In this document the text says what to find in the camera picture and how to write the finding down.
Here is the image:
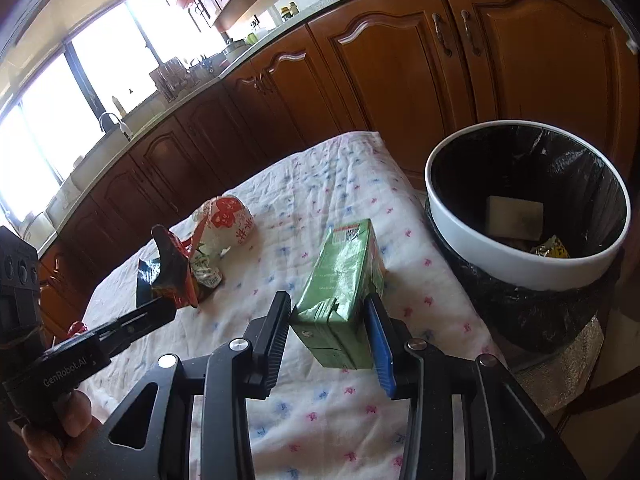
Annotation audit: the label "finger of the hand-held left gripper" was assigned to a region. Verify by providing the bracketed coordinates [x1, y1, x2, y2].
[97, 305, 179, 361]
[82, 296, 176, 346]

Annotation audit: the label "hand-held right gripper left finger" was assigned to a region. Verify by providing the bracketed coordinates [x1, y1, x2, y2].
[65, 290, 293, 480]

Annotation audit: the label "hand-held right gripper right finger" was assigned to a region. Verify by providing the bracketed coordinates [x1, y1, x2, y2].
[364, 294, 588, 480]

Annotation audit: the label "dark red snack wrapper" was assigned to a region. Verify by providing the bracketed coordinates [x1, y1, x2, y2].
[136, 225, 200, 311]

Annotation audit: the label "green drink carton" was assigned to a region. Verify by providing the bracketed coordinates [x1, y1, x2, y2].
[290, 218, 388, 371]

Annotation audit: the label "white bin with black bag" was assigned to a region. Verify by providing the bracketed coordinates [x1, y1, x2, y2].
[424, 121, 632, 353]

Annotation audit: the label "yellow wrapper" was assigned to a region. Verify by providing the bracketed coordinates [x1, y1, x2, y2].
[530, 235, 572, 260]

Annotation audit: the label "person's left hand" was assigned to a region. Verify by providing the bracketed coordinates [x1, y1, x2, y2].
[20, 387, 103, 480]

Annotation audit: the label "red and white plastic bag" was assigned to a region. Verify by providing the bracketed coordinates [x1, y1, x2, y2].
[191, 195, 256, 256]

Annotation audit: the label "white flower printed blanket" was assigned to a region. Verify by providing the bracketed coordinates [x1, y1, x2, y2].
[80, 131, 506, 480]

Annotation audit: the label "silver foil mat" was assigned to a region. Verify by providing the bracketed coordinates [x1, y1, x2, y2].
[510, 305, 608, 416]

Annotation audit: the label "curved sink faucet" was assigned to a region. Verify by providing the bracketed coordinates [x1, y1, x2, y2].
[97, 111, 132, 142]

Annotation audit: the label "dish rack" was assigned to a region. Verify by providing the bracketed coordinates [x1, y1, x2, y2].
[149, 57, 188, 101]

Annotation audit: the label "kitchen window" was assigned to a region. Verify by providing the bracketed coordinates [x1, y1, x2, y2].
[0, 0, 231, 221]

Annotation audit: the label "wooden base cabinets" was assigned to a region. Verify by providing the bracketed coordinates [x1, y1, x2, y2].
[35, 0, 640, 331]

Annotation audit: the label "grey kitchen countertop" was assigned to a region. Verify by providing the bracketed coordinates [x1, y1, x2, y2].
[35, 0, 441, 256]

